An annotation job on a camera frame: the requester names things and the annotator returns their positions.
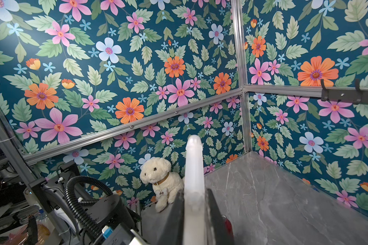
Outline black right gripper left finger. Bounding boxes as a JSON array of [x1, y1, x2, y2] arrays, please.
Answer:
[[156, 190, 185, 245]]

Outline cream plush teddy bear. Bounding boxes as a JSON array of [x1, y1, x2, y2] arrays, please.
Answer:
[[140, 157, 184, 213]]

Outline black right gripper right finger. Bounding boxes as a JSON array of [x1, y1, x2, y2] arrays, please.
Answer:
[[205, 188, 235, 245]]

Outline black metal ceiling bracket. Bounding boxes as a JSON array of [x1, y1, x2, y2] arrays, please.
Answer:
[[321, 79, 368, 105]]

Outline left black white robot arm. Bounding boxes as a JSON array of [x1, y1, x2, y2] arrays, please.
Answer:
[[29, 173, 142, 245]]

